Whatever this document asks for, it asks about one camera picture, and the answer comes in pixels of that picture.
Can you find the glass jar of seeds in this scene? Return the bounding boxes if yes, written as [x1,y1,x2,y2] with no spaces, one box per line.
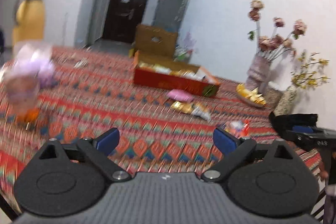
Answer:
[264,81,284,109]

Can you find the red cardboard snack box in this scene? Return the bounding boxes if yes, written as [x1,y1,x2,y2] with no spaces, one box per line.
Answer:
[133,51,221,98]

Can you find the patterned red tablecloth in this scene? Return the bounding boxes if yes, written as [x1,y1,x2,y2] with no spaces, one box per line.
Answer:
[0,45,322,214]

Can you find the grey refrigerator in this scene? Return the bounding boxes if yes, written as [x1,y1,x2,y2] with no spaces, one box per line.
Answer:
[151,0,189,32]

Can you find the dried pink rose bouquet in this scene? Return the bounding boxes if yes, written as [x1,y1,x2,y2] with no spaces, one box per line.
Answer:
[247,0,307,63]

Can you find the dark brown entrance door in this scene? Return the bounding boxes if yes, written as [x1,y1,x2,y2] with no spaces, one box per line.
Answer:
[102,0,148,44]

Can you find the pink textured vase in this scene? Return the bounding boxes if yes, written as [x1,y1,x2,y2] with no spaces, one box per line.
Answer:
[245,54,271,94]

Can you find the pink snack packet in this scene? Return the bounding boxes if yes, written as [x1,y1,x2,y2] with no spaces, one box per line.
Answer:
[167,89,194,103]

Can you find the speckled white vase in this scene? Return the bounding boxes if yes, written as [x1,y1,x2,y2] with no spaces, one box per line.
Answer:
[273,84,298,116]

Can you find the clear plastic wrapper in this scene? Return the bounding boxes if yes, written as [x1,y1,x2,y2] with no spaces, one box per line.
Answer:
[74,59,88,69]

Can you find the yellow flower branches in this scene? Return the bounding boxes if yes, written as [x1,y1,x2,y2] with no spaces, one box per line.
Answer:
[291,51,330,90]

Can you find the plate of gold wrappers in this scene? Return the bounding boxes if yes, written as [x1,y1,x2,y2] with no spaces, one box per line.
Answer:
[236,83,266,108]

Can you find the wire basket of items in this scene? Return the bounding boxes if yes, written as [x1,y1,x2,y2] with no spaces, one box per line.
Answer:
[174,47,193,63]

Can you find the white gold snack packet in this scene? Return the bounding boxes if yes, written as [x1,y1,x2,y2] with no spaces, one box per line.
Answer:
[191,103,211,122]

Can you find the purple plastic bag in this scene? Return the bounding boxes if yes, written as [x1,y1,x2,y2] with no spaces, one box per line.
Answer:
[1,40,55,115]

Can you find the brown wooden chair back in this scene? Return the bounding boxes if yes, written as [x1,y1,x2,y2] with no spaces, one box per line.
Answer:
[134,24,178,59]

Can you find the orange red snack packet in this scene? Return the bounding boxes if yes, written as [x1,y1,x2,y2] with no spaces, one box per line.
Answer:
[221,121,249,139]

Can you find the yellow wooden cabinet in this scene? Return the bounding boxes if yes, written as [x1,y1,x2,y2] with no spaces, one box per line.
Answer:
[12,0,45,47]

